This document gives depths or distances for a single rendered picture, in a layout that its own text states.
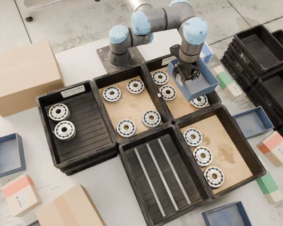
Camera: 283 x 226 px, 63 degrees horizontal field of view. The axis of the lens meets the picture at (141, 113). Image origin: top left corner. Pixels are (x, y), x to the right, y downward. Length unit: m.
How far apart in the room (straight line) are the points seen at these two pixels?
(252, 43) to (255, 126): 0.93
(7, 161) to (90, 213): 0.58
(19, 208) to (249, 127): 1.34
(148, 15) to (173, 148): 0.70
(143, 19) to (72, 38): 2.03
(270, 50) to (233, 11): 1.14
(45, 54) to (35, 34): 1.45
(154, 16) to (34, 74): 0.83
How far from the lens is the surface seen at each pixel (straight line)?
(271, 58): 2.29
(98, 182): 1.32
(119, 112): 1.29
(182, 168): 1.23
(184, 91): 1.08
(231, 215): 1.40
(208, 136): 1.31
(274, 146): 1.52
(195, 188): 1.22
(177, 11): 0.85
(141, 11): 0.82
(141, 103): 1.32
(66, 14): 3.06
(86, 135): 1.26
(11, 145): 1.50
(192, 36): 0.78
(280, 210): 1.49
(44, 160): 1.41
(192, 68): 0.89
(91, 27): 2.87
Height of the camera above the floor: 2.00
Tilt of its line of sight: 65 degrees down
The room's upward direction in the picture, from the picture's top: 7 degrees clockwise
